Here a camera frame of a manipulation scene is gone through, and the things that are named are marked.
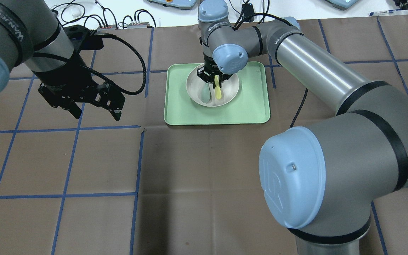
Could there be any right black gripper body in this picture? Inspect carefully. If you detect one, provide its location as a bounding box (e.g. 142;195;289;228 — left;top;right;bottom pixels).
198;57;224;76

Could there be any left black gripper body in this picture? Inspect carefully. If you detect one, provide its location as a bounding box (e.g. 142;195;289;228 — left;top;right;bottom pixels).
38;63;108;110

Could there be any white round plate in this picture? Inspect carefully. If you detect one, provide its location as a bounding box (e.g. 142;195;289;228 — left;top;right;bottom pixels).
186;63;240;108

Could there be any yellow plastic fork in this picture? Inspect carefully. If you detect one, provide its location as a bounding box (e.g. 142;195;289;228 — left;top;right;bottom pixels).
214;75;222;100

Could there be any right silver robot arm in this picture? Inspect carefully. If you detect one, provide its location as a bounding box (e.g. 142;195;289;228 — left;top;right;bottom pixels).
198;0;408;255

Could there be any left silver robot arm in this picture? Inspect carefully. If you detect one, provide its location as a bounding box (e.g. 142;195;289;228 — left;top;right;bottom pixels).
0;0;125;121

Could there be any teal green spoon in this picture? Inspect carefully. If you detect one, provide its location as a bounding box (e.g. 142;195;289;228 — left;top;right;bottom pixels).
200;84;211;104

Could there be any light green tray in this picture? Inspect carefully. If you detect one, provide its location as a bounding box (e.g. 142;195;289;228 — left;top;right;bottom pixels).
164;62;271;125

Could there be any black power adapter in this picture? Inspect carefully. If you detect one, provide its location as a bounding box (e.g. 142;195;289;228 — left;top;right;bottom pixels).
240;1;255;22

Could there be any teach pendant with screen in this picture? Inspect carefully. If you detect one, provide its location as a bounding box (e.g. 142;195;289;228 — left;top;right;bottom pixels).
148;0;198;10

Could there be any white mouse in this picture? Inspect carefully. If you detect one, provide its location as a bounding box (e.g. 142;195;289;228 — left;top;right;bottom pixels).
63;5;85;19

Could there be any small usb hub box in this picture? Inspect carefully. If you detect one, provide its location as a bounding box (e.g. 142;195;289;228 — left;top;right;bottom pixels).
125;22;151;29

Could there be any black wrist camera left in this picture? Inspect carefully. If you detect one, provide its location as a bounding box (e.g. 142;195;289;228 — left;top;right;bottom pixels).
63;25;104;53

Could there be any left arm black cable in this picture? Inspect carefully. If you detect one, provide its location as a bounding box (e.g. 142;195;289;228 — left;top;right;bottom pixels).
34;32;148;96

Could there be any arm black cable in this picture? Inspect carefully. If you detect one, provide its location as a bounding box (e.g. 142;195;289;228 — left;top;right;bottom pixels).
234;0;309;129
34;32;148;96

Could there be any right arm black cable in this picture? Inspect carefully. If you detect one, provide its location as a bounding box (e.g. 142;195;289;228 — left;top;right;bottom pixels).
234;0;309;129

